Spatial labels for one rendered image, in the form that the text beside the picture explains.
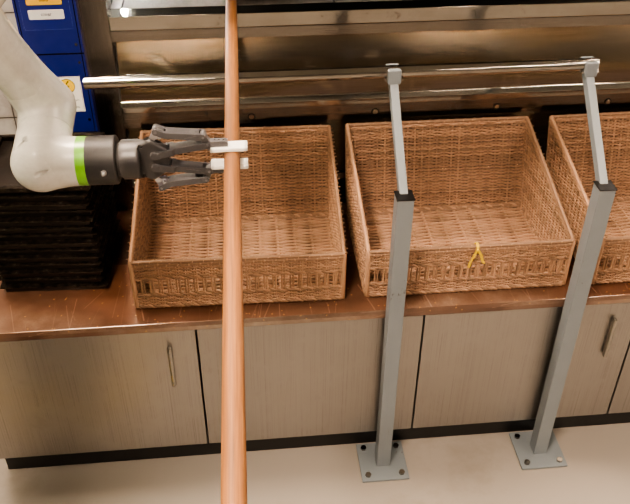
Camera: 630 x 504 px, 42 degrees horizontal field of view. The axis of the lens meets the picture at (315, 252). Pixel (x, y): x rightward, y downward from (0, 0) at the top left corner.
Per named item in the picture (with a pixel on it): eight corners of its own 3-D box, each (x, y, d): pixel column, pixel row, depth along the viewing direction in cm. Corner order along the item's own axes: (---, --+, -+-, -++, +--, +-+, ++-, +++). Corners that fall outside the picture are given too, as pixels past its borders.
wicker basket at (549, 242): (340, 200, 254) (342, 120, 238) (516, 191, 259) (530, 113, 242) (362, 300, 215) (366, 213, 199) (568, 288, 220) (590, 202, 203)
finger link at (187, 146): (153, 151, 153) (150, 144, 153) (211, 140, 153) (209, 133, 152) (151, 161, 150) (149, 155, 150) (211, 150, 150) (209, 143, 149)
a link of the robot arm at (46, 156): (17, 204, 152) (-1, 172, 143) (22, 149, 158) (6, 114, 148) (93, 201, 154) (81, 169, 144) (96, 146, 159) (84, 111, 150)
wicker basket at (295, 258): (148, 208, 250) (137, 127, 233) (331, 201, 254) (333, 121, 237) (132, 311, 211) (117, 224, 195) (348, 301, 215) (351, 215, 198)
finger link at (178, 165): (152, 165, 151) (151, 171, 152) (212, 171, 153) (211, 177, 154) (153, 154, 154) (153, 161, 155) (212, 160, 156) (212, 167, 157)
